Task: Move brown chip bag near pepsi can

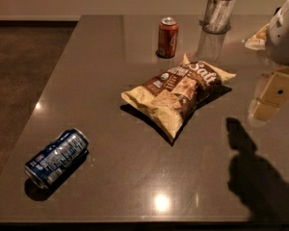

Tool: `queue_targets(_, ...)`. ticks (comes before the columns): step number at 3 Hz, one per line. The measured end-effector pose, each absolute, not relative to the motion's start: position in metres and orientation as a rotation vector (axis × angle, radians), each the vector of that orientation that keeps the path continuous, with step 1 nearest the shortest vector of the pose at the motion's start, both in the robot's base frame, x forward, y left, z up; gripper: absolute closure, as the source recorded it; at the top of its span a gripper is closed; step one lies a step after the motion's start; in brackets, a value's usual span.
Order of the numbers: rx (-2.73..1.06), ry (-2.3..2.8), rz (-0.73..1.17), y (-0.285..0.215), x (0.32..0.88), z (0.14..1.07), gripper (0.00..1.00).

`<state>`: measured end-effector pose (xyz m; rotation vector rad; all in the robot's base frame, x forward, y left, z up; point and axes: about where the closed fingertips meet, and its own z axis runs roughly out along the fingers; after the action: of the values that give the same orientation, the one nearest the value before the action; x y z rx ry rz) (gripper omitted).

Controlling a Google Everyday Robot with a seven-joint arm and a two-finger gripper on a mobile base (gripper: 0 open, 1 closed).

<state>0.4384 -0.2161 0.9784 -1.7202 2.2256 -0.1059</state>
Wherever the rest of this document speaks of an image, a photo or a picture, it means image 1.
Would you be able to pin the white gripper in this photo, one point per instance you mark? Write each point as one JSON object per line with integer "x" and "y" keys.
{"x": 284, "y": 38}

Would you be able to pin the brown chip bag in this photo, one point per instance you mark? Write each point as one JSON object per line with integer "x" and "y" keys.
{"x": 169, "y": 98}

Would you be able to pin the orange soda can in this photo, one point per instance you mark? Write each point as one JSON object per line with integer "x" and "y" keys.
{"x": 168, "y": 32}

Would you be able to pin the blue pepsi can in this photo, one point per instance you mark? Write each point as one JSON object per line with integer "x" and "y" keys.
{"x": 56, "y": 158}

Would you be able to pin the clear cup holder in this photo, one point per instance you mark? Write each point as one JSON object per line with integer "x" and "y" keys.
{"x": 217, "y": 16}

